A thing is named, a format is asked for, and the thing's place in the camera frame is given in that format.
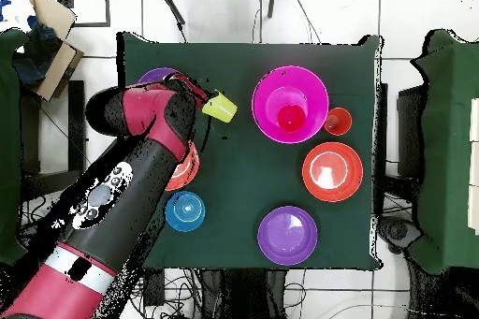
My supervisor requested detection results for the cardboard box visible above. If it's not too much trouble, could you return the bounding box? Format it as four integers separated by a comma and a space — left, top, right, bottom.
10, 0, 85, 102

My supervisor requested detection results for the green covered side table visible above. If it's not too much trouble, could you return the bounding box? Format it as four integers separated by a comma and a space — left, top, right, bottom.
0, 28, 38, 270
407, 29, 479, 275

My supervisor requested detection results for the black pedestal leg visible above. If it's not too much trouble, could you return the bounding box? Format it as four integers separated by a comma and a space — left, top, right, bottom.
377, 215, 422, 254

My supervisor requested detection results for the dark floor frame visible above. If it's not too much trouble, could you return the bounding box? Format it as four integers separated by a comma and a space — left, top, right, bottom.
55, 0, 111, 28

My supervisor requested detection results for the yellow cup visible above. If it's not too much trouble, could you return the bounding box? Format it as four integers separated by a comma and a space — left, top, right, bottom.
201, 89, 239, 124

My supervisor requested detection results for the blue bowl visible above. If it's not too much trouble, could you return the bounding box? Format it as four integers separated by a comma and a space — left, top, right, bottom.
164, 190, 207, 233

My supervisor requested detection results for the dark green tablecloth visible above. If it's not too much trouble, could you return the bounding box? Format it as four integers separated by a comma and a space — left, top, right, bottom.
117, 31, 383, 270

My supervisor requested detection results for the dark blue cloth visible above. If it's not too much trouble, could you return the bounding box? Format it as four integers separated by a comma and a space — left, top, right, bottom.
12, 15, 63, 88

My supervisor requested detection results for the large orange bowl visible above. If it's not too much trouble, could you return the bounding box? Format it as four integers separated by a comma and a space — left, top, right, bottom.
164, 140, 201, 192
301, 141, 365, 203

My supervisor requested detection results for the large pink bowl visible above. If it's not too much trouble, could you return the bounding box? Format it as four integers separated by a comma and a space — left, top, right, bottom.
251, 65, 330, 145

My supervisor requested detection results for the orange cup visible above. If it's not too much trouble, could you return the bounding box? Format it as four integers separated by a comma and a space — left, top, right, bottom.
322, 107, 354, 137

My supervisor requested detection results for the tangle of black cables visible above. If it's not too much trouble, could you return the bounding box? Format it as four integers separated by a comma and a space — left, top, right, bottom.
18, 161, 308, 319

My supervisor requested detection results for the stack of white boxes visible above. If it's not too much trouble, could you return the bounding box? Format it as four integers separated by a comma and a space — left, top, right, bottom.
469, 97, 479, 236

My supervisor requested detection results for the black power adapter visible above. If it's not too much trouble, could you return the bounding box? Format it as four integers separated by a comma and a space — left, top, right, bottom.
143, 268, 166, 307

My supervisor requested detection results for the red cup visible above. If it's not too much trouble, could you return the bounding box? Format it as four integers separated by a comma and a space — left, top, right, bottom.
276, 103, 308, 134

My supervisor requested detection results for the purple bowl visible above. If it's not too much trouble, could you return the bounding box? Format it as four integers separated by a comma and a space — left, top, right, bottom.
256, 205, 320, 267
137, 66, 182, 85

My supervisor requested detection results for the black bench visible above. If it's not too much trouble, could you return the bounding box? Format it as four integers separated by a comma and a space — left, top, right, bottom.
20, 80, 88, 215

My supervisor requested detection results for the black side stand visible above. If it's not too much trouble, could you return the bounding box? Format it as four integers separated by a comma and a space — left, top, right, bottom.
396, 84, 426, 178

